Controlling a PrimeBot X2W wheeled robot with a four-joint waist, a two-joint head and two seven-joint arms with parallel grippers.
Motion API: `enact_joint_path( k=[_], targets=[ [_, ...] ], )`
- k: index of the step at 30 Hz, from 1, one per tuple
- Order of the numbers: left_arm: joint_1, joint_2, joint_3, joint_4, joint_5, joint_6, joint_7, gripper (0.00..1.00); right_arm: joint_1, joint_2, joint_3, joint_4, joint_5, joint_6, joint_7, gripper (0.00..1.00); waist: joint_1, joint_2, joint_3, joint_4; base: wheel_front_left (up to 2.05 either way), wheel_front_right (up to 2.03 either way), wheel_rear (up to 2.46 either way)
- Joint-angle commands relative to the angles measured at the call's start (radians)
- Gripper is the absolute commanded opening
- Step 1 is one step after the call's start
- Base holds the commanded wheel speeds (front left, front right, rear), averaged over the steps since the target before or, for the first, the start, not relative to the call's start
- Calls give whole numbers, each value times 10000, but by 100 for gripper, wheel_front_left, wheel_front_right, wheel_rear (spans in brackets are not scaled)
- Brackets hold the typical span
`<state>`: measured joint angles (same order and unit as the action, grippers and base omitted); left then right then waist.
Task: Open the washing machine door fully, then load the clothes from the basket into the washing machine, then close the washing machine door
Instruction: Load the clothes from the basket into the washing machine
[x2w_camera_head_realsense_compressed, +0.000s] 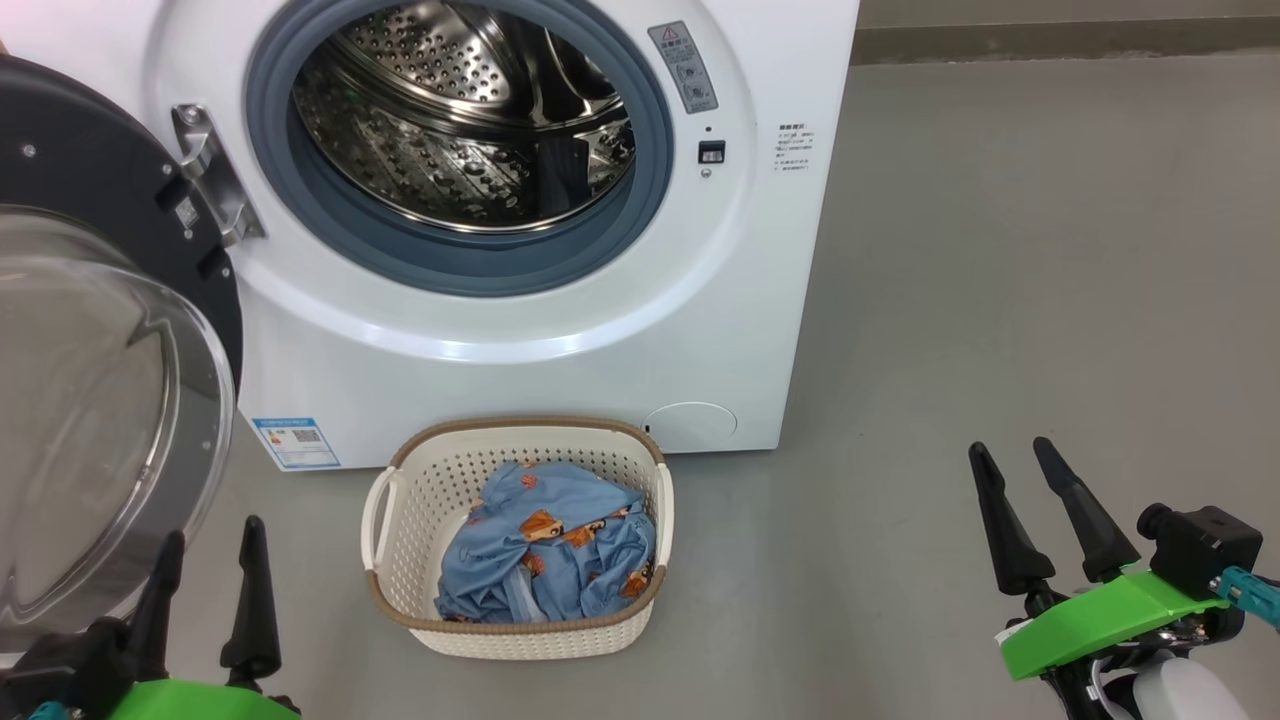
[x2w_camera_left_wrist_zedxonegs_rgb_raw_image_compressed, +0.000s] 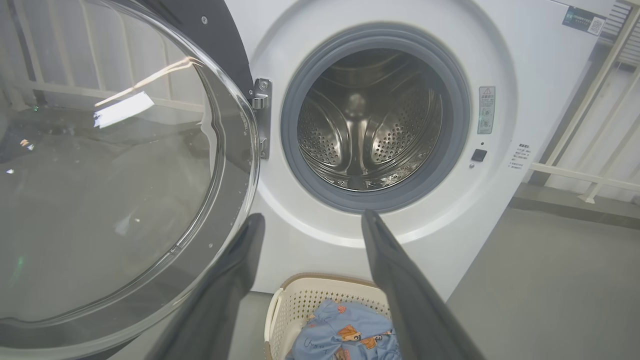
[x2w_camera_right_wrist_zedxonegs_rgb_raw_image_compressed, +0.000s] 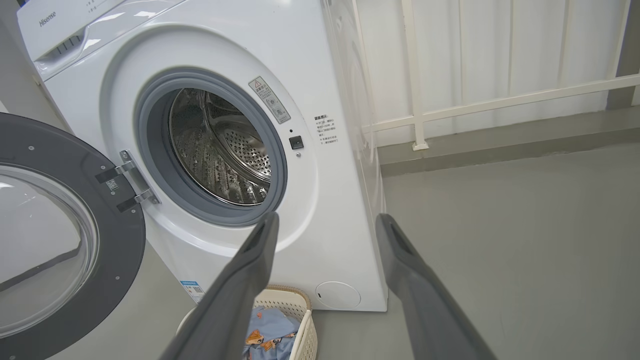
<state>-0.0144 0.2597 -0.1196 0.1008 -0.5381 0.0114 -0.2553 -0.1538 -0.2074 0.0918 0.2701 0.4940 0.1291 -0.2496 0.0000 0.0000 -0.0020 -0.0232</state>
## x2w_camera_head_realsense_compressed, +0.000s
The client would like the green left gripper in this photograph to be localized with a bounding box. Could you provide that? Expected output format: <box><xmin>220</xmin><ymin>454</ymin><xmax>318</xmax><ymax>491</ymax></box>
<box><xmin>105</xmin><ymin>516</ymin><xmax>303</xmax><ymax>720</ymax></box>

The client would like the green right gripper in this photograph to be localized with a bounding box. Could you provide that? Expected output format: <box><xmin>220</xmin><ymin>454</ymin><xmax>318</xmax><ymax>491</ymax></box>
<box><xmin>968</xmin><ymin>437</ymin><xmax>1246</xmax><ymax>720</ymax></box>

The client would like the blue garment with orange print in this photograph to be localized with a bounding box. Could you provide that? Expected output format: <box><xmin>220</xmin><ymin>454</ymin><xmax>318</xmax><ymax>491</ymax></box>
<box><xmin>435</xmin><ymin>460</ymin><xmax>646</xmax><ymax>621</ymax></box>
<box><xmin>540</xmin><ymin>510</ymin><xmax>658</xmax><ymax>625</ymax></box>

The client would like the black round glass washer door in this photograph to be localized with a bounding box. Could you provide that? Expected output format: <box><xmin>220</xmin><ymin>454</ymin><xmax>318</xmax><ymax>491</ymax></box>
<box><xmin>0</xmin><ymin>55</ymin><xmax>244</xmax><ymax>656</ymax></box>

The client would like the white front-load washing machine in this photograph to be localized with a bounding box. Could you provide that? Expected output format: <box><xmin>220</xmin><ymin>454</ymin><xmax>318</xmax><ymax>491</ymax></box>
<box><xmin>0</xmin><ymin>0</ymin><xmax>861</xmax><ymax>473</ymax></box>

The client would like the metal door hinge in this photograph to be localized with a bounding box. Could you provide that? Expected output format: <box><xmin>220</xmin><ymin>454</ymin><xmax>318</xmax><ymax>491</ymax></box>
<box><xmin>170</xmin><ymin>103</ymin><xmax>267</xmax><ymax>248</ymax></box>

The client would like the stainless steel washer drum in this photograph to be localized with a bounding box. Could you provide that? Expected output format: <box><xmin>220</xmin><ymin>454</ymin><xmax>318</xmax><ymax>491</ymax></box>
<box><xmin>292</xmin><ymin>0</ymin><xmax>638</xmax><ymax>234</ymax></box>

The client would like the blue energy label sticker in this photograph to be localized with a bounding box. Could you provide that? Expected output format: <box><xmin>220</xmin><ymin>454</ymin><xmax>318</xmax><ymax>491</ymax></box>
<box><xmin>252</xmin><ymin>417</ymin><xmax>341</xmax><ymax>471</ymax></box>

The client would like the cream perforated laundry basket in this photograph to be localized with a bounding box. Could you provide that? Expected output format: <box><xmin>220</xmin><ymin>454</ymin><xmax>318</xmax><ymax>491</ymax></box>
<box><xmin>361</xmin><ymin>416</ymin><xmax>676</xmax><ymax>661</ymax></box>

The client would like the round white filter cover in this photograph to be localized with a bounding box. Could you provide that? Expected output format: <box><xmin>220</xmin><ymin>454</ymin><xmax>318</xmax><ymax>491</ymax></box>
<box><xmin>641</xmin><ymin>402</ymin><xmax>739</xmax><ymax>453</ymax></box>

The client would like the small printed text label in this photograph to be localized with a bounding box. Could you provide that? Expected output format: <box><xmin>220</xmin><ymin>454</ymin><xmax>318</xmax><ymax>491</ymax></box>
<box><xmin>775</xmin><ymin>123</ymin><xmax>816</xmax><ymax>173</ymax></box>

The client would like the grey warning sticker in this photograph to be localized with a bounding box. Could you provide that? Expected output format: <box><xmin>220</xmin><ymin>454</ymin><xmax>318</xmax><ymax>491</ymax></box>
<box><xmin>647</xmin><ymin>20</ymin><xmax>720</xmax><ymax>115</ymax></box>

